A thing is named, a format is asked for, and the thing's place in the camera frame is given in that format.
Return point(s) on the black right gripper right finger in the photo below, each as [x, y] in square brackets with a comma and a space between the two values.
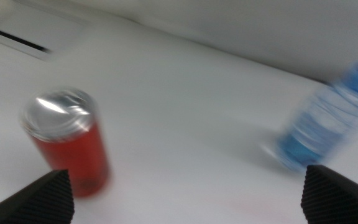
[337, 199]

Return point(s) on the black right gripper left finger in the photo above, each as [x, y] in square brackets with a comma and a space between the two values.
[36, 202]

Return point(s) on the red cola can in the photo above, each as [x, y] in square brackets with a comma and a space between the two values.
[76, 155]

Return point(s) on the clear water bottle blue cap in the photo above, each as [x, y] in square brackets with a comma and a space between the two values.
[322, 124]

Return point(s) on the white backdrop curtain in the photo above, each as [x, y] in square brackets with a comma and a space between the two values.
[259, 28]

